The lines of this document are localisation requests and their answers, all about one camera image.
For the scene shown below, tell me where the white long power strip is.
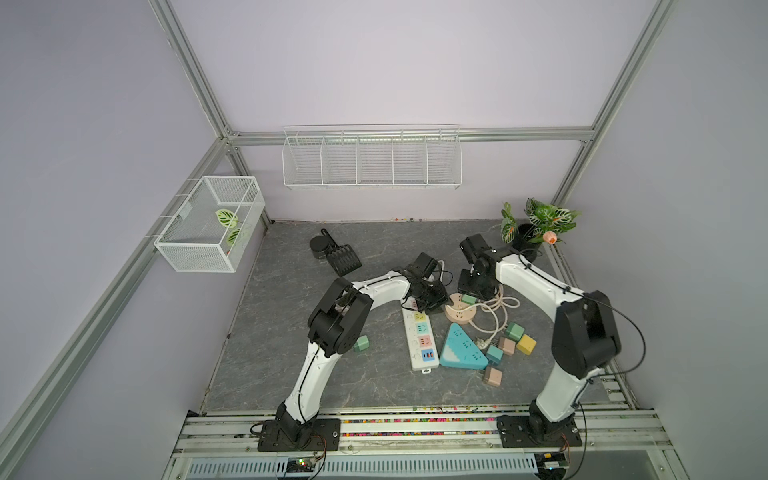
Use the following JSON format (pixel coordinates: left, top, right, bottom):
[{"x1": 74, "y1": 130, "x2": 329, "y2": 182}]
[{"x1": 401, "y1": 308, "x2": 440, "y2": 374}]

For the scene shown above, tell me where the teal triangular power strip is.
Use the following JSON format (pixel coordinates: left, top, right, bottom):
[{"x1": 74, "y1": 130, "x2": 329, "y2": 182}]
[{"x1": 439, "y1": 323, "x2": 488, "y2": 370}]

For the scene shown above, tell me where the teal plug adapter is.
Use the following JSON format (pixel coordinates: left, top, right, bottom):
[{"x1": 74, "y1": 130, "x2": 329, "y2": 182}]
[{"x1": 486, "y1": 345, "x2": 504, "y2": 365}]

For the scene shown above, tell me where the yellow plug adapter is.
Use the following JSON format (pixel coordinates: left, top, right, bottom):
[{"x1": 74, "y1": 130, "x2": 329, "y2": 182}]
[{"x1": 516, "y1": 334, "x2": 537, "y2": 355}]

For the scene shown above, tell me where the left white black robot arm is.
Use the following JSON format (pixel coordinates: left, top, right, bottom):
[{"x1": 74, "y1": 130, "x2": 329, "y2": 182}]
[{"x1": 276, "y1": 252, "x2": 448, "y2": 438}]

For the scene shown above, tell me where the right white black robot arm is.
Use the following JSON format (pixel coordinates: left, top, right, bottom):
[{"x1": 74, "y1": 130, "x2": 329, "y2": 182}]
[{"x1": 458, "y1": 234, "x2": 621, "y2": 436}]

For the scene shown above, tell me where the black vase with plant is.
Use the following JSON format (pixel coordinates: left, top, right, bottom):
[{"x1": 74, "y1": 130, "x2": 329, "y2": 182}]
[{"x1": 500, "y1": 197, "x2": 581, "y2": 262}]

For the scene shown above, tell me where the black slotted scoop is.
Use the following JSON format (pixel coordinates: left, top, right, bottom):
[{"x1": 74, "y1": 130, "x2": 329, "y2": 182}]
[{"x1": 321, "y1": 229, "x2": 362, "y2": 277}]

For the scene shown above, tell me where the black round container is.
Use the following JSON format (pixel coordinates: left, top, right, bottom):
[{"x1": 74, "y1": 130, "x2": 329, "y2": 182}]
[{"x1": 309, "y1": 234, "x2": 333, "y2": 260}]

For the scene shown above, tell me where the green leaf in basket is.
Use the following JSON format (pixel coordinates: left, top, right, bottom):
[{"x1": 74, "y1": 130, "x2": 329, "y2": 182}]
[{"x1": 215, "y1": 209, "x2": 240, "y2": 229}]

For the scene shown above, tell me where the white mesh basket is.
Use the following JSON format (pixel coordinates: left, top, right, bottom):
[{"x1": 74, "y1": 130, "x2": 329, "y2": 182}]
[{"x1": 154, "y1": 175, "x2": 265, "y2": 273}]

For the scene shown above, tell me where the beige cable with round plug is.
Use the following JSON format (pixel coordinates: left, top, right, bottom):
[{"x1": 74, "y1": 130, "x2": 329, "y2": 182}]
[{"x1": 467, "y1": 284, "x2": 522, "y2": 346}]

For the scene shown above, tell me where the white wire wall shelf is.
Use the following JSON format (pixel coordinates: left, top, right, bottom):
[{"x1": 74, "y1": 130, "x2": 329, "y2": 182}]
[{"x1": 282, "y1": 124, "x2": 463, "y2": 189}]

